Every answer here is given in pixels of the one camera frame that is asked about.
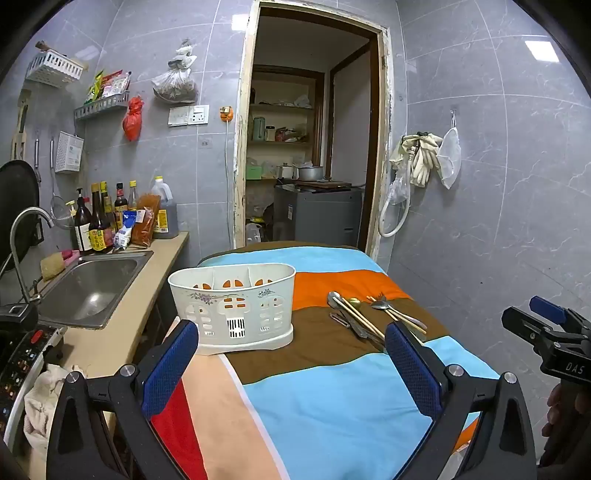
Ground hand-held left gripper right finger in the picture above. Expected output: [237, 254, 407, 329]
[384, 322, 539, 480]

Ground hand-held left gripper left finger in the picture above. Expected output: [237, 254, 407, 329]
[46, 319, 200, 480]

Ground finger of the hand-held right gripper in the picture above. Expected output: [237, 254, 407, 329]
[529, 296, 591, 335]
[502, 305, 561, 356]

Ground wooden chopstick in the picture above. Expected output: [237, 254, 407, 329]
[339, 298, 387, 337]
[366, 296, 428, 335]
[369, 299, 426, 336]
[333, 296, 385, 339]

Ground white plastic utensil caddy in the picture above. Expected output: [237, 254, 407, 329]
[167, 263, 296, 356]

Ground person's right hand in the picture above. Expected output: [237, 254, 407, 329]
[547, 382, 578, 437]

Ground dark metal knife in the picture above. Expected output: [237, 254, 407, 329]
[350, 320, 387, 354]

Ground small silver spoon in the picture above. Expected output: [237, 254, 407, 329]
[370, 300, 428, 325]

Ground silver fork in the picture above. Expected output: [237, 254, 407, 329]
[374, 291, 428, 329]

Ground striped colourful blanket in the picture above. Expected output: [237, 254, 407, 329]
[150, 242, 502, 480]

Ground large silver spoon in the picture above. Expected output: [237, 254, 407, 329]
[327, 291, 384, 347]

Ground steel kitchen sink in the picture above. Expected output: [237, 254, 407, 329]
[37, 251, 154, 329]

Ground beige towel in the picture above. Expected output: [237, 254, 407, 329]
[23, 364, 86, 463]

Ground blue white packet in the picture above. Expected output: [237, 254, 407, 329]
[113, 211, 139, 250]

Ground red chili packet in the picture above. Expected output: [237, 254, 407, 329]
[130, 194, 162, 248]

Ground large oil jug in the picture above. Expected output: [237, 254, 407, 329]
[150, 175, 180, 240]

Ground black appliance control panel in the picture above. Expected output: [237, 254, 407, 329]
[0, 302, 68, 444]

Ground yellow sponge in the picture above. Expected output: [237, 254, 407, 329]
[41, 253, 72, 280]

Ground dark sauce bottle yellow label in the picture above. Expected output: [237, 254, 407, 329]
[89, 183, 112, 253]

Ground white mesh bag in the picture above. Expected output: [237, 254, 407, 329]
[436, 126, 463, 190]

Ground grey cabinet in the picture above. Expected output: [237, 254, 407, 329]
[273, 185, 365, 246]

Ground clear plastic bag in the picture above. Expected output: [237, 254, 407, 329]
[387, 168, 411, 206]

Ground curved steel faucet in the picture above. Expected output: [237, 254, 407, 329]
[9, 207, 56, 305]

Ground cream rubber gloves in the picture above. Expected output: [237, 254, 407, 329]
[389, 132, 444, 188]

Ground black wok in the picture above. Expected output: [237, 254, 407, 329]
[0, 160, 41, 278]

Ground red plastic bag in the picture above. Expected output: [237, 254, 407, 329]
[122, 96, 145, 142]

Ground wooden shelf unit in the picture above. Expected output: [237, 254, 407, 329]
[247, 65, 327, 185]

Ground wooden hanging board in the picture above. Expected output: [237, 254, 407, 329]
[11, 89, 33, 161]

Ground bundle of seasoning packets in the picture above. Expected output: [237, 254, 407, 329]
[84, 69, 133, 104]

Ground white hose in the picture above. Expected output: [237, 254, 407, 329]
[378, 152, 413, 239]

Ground hanging wire strainer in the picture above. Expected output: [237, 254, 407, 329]
[48, 137, 77, 230]

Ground white wall holder box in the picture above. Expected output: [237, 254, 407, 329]
[55, 131, 86, 175]

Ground wooden door frame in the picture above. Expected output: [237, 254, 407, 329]
[232, 0, 394, 262]

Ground white wall socket panel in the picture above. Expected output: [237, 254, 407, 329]
[167, 104, 210, 127]

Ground metal wall shelf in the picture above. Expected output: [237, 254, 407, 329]
[74, 92, 131, 121]

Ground white wall basket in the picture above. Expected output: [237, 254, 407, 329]
[25, 50, 86, 89]

